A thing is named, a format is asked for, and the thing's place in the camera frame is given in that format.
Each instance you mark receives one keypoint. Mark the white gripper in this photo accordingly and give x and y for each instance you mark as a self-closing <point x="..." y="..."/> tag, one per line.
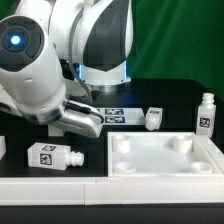
<point x="81" y="119"/>

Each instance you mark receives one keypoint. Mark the white square tabletop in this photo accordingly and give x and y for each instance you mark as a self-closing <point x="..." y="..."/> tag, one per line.
<point x="142" y="154"/>

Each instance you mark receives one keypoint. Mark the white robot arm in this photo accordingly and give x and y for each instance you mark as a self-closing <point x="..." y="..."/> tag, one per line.
<point x="54" y="53"/>

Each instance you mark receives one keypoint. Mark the marker tag sheet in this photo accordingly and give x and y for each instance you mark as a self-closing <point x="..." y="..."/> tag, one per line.
<point x="122" y="116"/>

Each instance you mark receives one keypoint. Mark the green backdrop curtain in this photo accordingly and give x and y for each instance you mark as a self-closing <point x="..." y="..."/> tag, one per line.
<point x="159" y="38"/>

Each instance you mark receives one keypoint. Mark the white front fence wall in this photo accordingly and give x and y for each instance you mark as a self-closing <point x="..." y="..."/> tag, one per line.
<point x="104" y="191"/>

